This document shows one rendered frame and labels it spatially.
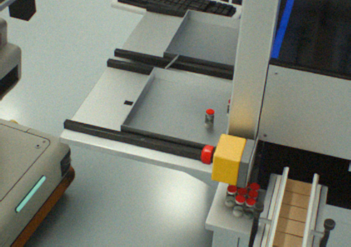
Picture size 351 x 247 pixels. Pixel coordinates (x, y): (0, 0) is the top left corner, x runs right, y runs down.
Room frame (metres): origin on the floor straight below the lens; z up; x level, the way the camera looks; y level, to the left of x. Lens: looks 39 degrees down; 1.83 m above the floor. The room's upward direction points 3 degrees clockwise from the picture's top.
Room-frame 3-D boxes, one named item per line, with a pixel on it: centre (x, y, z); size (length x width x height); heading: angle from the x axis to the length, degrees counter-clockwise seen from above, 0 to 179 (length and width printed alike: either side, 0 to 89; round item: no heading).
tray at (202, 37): (1.50, -0.16, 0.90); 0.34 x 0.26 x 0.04; 75
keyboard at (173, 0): (1.90, 0.00, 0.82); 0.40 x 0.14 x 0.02; 69
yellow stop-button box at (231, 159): (0.90, -0.13, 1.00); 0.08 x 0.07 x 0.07; 75
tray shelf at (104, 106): (1.36, -0.05, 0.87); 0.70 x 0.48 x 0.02; 165
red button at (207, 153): (0.92, -0.08, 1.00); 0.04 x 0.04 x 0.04; 75
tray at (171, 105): (1.18, -0.08, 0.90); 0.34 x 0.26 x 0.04; 75
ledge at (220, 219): (0.88, -0.16, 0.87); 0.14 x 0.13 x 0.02; 75
